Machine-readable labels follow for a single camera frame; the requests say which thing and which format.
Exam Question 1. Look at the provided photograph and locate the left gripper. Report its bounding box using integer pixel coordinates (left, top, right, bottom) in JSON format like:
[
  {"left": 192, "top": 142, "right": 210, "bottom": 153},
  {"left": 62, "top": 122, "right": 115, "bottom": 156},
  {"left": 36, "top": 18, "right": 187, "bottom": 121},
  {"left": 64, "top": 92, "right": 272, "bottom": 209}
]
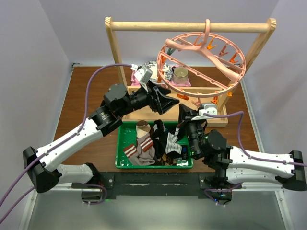
[{"left": 118, "top": 80, "right": 179, "bottom": 117}]

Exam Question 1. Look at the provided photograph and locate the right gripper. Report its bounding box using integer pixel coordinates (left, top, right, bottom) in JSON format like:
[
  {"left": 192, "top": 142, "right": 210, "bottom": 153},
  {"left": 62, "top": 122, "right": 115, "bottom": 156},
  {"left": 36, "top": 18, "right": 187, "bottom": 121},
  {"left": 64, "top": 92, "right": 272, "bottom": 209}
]
[{"left": 176, "top": 103, "right": 206, "bottom": 158}]

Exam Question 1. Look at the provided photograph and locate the pink round clip hanger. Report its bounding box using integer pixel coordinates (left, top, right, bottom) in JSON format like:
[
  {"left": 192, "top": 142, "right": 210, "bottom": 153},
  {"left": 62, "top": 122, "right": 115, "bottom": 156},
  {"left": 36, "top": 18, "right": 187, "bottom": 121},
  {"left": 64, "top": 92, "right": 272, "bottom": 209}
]
[{"left": 156, "top": 19, "right": 247, "bottom": 98}]

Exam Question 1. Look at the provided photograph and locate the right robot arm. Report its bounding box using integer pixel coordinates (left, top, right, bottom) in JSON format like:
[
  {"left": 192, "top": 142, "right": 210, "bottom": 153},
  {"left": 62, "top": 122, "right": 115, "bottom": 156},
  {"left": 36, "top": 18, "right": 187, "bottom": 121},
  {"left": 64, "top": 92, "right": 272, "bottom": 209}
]
[{"left": 178, "top": 103, "right": 307, "bottom": 191}]

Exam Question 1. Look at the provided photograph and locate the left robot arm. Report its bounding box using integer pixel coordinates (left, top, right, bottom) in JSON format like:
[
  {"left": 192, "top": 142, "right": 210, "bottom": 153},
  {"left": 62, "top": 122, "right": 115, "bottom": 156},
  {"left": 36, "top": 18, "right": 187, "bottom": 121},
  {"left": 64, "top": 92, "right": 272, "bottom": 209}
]
[{"left": 23, "top": 82, "right": 179, "bottom": 193}]

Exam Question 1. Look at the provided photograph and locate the orange clothespin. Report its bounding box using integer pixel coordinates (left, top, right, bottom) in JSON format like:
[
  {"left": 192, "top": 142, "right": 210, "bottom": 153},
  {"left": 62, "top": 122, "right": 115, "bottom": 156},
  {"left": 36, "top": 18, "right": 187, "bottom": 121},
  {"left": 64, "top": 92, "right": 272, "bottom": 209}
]
[{"left": 177, "top": 93, "right": 189, "bottom": 101}]

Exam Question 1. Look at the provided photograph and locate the wooden hanging rack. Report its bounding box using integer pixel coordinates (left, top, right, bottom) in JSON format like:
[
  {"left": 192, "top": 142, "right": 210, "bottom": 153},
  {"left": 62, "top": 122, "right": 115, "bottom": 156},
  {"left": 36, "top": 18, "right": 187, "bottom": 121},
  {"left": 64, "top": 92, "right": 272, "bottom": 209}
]
[{"left": 105, "top": 17, "right": 277, "bottom": 127}]

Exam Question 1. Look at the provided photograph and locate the floral ceramic plate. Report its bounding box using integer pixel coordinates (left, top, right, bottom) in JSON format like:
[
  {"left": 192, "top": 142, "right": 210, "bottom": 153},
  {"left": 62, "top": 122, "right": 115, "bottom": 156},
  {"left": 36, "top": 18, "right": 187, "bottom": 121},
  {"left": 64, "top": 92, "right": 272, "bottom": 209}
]
[{"left": 142, "top": 61, "right": 173, "bottom": 84}]

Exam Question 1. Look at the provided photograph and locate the brown and cream sock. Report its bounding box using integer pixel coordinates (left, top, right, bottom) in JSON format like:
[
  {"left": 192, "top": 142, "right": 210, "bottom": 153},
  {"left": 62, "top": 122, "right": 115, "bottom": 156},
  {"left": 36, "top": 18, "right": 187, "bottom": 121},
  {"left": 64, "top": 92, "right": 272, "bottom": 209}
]
[{"left": 136, "top": 120, "right": 151, "bottom": 138}]

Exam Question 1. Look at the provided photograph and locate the black sock with white stripes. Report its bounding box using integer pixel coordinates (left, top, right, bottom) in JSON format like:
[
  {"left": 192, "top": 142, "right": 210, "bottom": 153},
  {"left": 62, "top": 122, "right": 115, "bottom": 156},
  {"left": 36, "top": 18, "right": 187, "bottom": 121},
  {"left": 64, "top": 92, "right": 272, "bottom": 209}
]
[{"left": 151, "top": 119, "right": 168, "bottom": 144}]

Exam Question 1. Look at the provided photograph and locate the pink cloth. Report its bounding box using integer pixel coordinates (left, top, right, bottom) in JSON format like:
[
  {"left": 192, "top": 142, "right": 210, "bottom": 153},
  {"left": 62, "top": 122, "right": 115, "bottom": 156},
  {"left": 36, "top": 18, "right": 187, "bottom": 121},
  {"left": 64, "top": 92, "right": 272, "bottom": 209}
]
[{"left": 130, "top": 66, "right": 192, "bottom": 88}]

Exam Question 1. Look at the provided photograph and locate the green plastic tray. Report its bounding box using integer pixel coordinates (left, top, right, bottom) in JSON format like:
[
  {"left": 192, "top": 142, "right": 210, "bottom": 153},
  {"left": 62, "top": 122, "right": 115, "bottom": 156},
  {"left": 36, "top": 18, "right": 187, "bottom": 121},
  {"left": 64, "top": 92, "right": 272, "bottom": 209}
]
[{"left": 115, "top": 120, "right": 193, "bottom": 170}]

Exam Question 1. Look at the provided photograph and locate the brown argyle sock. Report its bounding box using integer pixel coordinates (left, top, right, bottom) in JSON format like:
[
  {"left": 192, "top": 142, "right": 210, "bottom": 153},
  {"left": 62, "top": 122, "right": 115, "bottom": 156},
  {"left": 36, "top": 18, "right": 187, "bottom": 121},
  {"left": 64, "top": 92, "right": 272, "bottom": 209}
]
[{"left": 158, "top": 154, "right": 177, "bottom": 166}]

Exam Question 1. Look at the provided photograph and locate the grey sock with red stripes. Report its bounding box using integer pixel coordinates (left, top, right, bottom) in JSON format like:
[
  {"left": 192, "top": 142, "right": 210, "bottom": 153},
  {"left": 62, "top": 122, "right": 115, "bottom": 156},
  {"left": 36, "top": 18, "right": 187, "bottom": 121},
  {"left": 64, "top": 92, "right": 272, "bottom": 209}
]
[{"left": 123, "top": 134, "right": 155, "bottom": 166}]

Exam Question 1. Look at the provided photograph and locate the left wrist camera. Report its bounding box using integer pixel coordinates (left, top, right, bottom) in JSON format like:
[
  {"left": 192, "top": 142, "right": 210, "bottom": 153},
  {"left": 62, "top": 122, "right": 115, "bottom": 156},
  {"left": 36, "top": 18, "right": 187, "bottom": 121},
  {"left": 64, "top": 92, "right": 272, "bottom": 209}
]
[{"left": 131, "top": 65, "right": 153, "bottom": 85}]

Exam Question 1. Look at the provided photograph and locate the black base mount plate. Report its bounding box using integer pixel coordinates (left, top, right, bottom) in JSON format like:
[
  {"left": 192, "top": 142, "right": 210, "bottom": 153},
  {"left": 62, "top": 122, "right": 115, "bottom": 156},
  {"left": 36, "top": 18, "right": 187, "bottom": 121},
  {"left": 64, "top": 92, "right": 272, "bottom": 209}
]
[{"left": 100, "top": 172, "right": 241, "bottom": 201}]

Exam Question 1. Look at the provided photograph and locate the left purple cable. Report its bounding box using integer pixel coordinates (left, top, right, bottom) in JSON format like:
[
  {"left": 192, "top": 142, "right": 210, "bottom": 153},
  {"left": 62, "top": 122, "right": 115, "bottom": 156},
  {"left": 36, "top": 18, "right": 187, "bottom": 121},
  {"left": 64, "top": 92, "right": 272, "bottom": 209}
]
[{"left": 0, "top": 63, "right": 135, "bottom": 226}]

